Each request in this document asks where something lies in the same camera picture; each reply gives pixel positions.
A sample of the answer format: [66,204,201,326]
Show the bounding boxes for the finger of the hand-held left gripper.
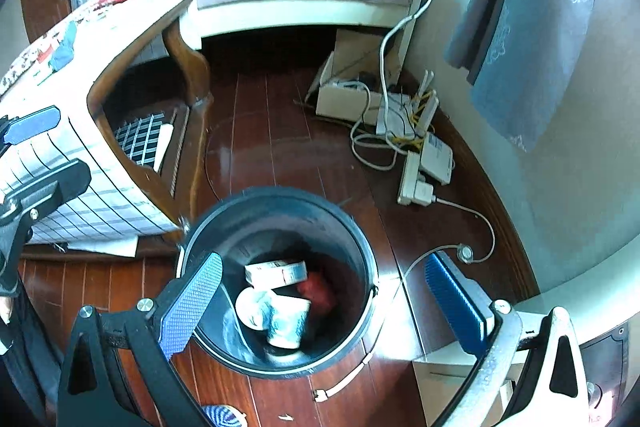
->
[0,159,93,233]
[0,106,62,148]

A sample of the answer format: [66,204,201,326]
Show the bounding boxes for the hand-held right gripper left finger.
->
[57,252,223,427]

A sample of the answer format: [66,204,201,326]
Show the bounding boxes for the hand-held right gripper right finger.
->
[424,251,590,427]

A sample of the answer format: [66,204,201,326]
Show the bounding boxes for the blue white paper cup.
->
[267,294,312,350]
[235,287,276,330]

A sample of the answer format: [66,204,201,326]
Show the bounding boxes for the white food carton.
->
[244,259,308,288]

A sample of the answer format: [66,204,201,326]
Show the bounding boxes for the black trash bin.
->
[175,187,388,404]

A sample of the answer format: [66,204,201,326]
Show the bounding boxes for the red plastic bag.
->
[297,272,338,313]

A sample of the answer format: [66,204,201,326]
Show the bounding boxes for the table with checkered cloth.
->
[0,0,196,244]

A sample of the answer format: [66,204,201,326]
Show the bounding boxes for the dark pants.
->
[0,292,66,427]

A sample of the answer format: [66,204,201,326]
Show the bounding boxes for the blue striped slipper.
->
[200,402,248,427]

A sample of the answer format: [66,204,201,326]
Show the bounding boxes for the white power strip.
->
[397,152,436,208]

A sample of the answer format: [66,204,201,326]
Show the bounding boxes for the white network box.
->
[420,132,456,185]

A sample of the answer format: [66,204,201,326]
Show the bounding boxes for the wooden table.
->
[87,0,213,233]

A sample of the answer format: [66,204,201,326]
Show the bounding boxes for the open cardboard box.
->
[305,29,401,128]

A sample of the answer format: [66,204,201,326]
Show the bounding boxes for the blue grey patterned curtain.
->
[445,0,601,152]

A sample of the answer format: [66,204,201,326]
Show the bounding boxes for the thin white switch cable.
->
[404,196,496,280]

